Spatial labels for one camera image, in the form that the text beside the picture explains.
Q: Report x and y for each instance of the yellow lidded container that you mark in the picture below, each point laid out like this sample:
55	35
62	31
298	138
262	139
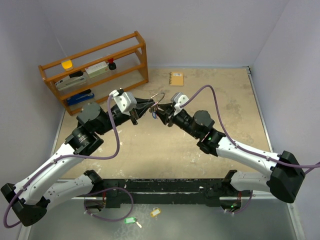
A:
67	65

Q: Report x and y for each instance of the yellow key tag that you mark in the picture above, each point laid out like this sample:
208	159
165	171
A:
155	212

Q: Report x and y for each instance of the bunch of metal keys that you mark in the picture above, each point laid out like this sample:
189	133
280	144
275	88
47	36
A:
153	108

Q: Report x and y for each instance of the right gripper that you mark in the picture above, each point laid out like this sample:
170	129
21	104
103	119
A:
169	117

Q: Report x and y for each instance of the brown spiral notebook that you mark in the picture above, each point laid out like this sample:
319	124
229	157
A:
176	79

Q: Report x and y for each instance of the green key tag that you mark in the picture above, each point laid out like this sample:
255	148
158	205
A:
132	220

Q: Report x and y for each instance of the blue stapler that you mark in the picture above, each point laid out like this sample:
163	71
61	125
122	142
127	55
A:
80	97

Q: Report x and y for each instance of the white box on shelf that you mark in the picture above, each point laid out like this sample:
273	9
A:
97	69

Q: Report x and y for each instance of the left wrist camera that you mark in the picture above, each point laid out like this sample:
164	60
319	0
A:
124	100

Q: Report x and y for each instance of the wooden shelf rack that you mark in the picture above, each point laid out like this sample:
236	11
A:
130	55

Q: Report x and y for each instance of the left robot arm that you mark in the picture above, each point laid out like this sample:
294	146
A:
31	198

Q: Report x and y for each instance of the large metal keyring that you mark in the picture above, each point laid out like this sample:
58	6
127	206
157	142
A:
158	97

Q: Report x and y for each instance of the black base frame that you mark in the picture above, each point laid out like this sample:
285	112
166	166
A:
211	192

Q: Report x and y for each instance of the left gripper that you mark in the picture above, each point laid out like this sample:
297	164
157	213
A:
142	106

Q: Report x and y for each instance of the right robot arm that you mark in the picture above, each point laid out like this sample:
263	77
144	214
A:
278	174

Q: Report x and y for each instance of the white stapler on shelf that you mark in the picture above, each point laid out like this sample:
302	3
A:
75	79

